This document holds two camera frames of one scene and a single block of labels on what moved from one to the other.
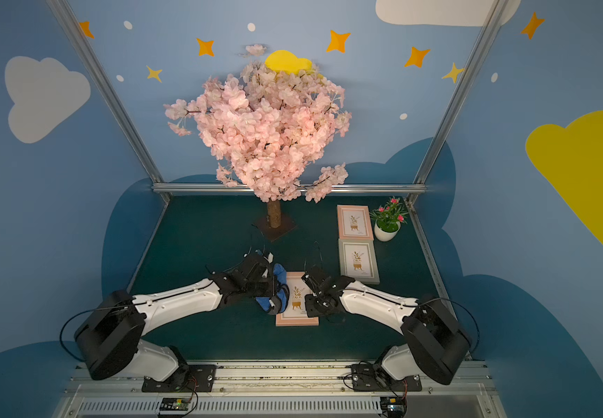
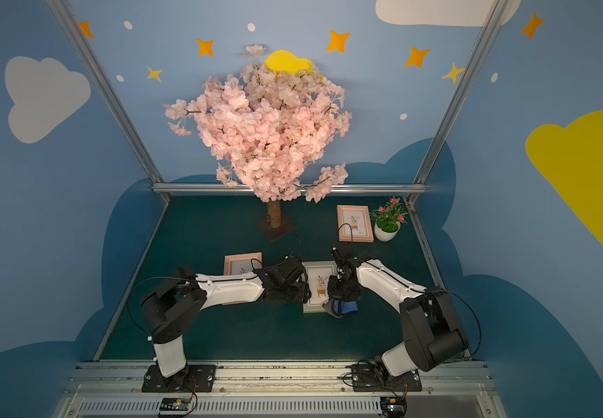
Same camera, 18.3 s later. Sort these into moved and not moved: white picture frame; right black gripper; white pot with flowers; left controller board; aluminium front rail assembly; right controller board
Moved: white picture frame; right black gripper
Not moved: aluminium front rail assembly; white pot with flowers; right controller board; left controller board
